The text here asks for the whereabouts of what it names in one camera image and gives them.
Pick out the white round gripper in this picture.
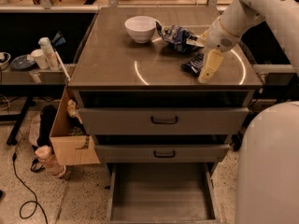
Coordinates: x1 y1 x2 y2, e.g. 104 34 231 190
196 17 240 83

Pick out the dark blue rxbar wrapper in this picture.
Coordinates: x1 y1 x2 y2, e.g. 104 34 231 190
180 52 204 77

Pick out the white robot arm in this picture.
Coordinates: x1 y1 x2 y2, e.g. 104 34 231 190
199 0 299 224

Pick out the grey drawer cabinet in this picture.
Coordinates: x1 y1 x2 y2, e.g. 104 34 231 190
67 6 263 224

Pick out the grey top drawer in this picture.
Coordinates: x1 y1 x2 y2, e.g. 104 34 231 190
79 107 249 135

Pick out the grey middle drawer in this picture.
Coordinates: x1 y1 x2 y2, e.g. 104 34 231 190
95 144 229 163

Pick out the grey open bottom drawer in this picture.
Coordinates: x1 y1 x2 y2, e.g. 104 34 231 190
106 163 221 224

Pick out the crumpled blue chip bag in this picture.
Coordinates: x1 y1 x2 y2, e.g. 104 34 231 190
156 21 205 53

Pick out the white ceramic bowl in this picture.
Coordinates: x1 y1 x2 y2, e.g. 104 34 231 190
124 16 156 43

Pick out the grey side shelf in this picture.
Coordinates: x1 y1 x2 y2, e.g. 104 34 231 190
0 67 67 85

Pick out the white spray bottle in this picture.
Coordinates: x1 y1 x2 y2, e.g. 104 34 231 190
38 37 59 71

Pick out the white paper cup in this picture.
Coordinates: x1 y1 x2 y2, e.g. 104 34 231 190
31 49 49 69

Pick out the brown cardboard box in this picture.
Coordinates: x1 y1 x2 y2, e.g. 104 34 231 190
50 89 99 165

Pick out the black bag on floor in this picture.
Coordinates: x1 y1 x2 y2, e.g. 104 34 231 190
29 105 57 150

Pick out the blue round plate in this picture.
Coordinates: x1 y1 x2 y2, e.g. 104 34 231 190
10 54 36 71

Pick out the pink plastic bottle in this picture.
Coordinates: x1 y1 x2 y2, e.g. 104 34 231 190
35 146 66 178

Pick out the small bowl at left edge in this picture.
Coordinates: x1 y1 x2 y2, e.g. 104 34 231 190
0 52 11 71

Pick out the black table leg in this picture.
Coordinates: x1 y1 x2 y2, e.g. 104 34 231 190
7 96 34 146

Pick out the black floor cable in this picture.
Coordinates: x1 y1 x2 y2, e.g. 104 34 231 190
11 131 50 224

